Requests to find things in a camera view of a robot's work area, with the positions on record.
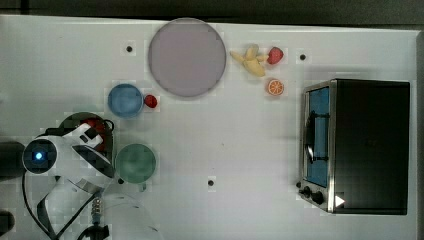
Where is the large lilac plate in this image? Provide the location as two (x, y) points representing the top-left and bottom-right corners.
(148, 18), (226, 97)

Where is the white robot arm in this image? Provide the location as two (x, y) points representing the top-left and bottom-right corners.
(22, 123), (163, 240)

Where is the green cup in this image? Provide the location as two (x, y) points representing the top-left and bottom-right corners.
(115, 144), (157, 192)

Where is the yellow toy banana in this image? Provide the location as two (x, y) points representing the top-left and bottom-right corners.
(230, 44), (268, 77)

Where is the small red toy tomato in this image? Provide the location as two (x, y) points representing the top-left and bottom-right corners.
(144, 94), (158, 109)

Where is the red toy strawberry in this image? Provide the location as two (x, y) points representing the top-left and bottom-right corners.
(267, 47), (284, 65)

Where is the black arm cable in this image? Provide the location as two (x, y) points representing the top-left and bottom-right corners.
(21, 173), (111, 240)

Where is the silver black toaster oven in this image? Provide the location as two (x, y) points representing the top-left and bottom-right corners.
(296, 78), (411, 215)

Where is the blue cup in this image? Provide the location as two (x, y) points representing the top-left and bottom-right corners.
(107, 84), (144, 118)

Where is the orange toy slice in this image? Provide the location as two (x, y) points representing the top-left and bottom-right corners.
(266, 79), (285, 96)

